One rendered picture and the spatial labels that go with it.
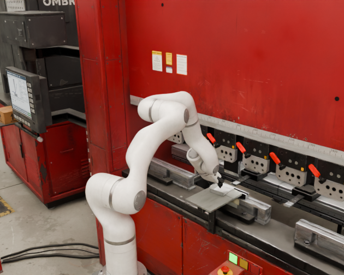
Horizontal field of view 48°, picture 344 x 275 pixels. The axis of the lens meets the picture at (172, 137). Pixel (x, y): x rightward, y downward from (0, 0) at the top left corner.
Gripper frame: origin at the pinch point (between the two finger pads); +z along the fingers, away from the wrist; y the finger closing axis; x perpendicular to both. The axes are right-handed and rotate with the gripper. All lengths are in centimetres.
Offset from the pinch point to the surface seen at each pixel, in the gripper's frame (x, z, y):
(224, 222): 15.6, 12.5, -8.6
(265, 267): 27.4, 21.3, -35.4
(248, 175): -18.9, 23.8, -4.0
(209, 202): 11.7, -1.1, -2.6
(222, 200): 7.3, 2.5, -7.2
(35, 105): 7, -52, 104
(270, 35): -54, -57, -23
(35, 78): -5, -63, 103
